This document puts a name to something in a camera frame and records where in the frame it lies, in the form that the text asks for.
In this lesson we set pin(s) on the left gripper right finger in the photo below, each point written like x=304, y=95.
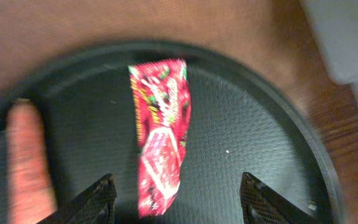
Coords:
x=262, y=205

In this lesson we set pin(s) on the red snack wrapper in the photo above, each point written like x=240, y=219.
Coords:
x=162, y=117

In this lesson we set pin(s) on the carrot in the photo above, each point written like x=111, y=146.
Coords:
x=31, y=193

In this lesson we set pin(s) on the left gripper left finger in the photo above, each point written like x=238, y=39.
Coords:
x=95, y=205

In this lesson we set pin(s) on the round black tray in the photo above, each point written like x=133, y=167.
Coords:
x=239, y=123

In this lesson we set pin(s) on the grey dishwasher rack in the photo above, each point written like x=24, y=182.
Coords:
x=335, y=27

